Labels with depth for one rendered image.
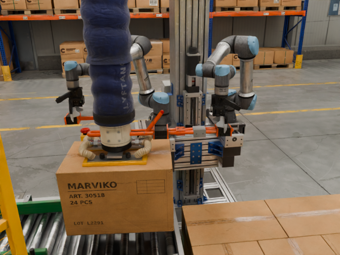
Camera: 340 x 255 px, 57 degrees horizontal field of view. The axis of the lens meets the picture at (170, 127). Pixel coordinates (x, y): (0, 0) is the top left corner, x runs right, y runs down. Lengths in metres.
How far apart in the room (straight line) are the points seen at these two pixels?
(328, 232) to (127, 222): 1.23
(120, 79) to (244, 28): 9.36
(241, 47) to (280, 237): 1.19
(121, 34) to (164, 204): 0.90
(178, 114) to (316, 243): 1.27
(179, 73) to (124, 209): 1.11
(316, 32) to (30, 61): 9.17
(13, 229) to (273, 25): 10.38
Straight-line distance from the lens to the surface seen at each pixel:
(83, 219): 1.86
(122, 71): 1.60
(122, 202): 1.76
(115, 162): 1.70
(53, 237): 2.17
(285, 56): 10.09
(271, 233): 2.14
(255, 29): 10.96
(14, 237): 1.63
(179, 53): 2.37
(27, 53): 10.44
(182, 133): 1.74
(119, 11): 1.56
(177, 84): 2.39
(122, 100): 1.63
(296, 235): 2.18
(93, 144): 1.81
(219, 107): 1.72
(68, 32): 10.19
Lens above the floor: 1.88
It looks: 22 degrees down
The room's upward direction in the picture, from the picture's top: 1 degrees counter-clockwise
